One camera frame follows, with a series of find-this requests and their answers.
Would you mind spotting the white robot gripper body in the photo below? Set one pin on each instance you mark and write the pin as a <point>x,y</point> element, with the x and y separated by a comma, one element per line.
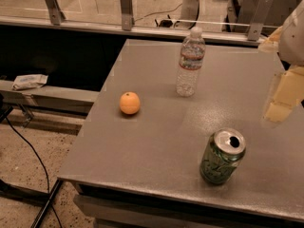
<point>293,40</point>

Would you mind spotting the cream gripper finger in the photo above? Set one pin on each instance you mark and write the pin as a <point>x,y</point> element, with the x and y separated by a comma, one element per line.
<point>271,43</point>
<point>289,93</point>

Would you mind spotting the clear plastic water bottle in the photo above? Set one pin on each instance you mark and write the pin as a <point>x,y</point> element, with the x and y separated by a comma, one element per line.
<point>192,52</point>

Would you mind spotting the green soda can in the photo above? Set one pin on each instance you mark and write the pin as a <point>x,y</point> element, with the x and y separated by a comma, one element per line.
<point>222,155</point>

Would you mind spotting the orange fruit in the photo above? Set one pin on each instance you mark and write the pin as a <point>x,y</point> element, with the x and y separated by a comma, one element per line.
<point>130,103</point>

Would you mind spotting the grey metal side shelf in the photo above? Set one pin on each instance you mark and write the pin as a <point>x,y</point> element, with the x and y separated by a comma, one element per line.
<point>72,100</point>

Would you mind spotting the white wipes packet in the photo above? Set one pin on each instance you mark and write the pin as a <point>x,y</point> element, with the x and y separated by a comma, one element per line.
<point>30,81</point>

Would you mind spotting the black table leg bar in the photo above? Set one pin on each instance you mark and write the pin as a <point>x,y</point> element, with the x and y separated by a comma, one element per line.
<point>48,204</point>

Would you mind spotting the right metal rail bracket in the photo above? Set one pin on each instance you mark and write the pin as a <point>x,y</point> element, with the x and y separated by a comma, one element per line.
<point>258,19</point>

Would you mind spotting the metal rail bracket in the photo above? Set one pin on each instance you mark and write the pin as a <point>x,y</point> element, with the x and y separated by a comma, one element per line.
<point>56,15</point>
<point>127,14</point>
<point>258,19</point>

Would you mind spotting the middle metal rail bracket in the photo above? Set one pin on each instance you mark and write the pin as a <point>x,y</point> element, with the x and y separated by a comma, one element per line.
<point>127,14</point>

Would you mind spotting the left metal rail bracket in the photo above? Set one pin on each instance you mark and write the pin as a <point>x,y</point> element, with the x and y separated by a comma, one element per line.
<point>56,15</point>

